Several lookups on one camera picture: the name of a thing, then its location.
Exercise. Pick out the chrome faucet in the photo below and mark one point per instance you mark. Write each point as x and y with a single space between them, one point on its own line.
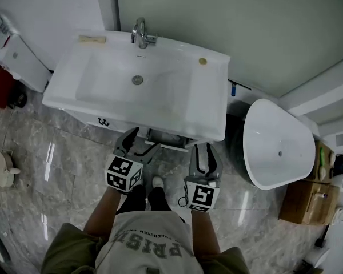
141 33

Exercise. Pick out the white ceramic sink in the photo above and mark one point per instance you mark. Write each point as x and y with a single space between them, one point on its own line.
117 96

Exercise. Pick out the small brown cardboard box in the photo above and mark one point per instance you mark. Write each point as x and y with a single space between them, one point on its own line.
328 164

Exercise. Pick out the white brush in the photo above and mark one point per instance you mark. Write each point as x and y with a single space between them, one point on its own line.
322 172

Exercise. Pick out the round beige bucket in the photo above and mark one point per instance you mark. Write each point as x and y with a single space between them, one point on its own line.
3 167

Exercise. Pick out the black shoe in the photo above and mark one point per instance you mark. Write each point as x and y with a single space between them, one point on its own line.
18 99

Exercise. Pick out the beige bar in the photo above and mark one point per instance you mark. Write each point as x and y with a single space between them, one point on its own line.
93 40

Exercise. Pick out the round gold cap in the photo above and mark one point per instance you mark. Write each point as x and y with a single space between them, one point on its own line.
203 61

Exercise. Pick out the white vanity cabinet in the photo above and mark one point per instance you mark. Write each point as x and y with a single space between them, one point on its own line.
83 118

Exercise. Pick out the person's right white shoe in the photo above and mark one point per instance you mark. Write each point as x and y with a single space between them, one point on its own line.
157 182

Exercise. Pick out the small bottle with purple cap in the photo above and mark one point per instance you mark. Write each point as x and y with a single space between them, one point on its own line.
320 194

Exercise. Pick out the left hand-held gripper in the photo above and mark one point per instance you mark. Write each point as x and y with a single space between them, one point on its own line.
123 173

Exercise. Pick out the person's left forearm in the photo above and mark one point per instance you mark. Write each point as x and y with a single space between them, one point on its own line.
103 210

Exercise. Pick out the white water dispenser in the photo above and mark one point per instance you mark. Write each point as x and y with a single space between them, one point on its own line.
23 64

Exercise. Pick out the green brush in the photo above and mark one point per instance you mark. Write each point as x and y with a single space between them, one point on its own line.
321 156

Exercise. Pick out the wooden side box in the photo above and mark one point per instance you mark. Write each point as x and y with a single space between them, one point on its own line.
306 204

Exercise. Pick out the small blue object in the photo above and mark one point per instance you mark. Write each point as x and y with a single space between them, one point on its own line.
233 90

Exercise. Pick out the person's right forearm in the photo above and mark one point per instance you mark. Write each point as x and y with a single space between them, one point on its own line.
204 233

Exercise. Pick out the person's black trousers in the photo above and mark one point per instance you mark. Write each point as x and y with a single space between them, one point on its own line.
157 201

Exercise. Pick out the person's white and olive shirt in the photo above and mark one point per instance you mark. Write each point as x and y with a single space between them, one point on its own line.
143 247

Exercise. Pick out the white bathtub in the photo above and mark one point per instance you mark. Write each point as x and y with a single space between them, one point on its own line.
277 141

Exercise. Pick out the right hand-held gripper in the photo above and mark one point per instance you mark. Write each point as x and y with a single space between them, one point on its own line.
201 194

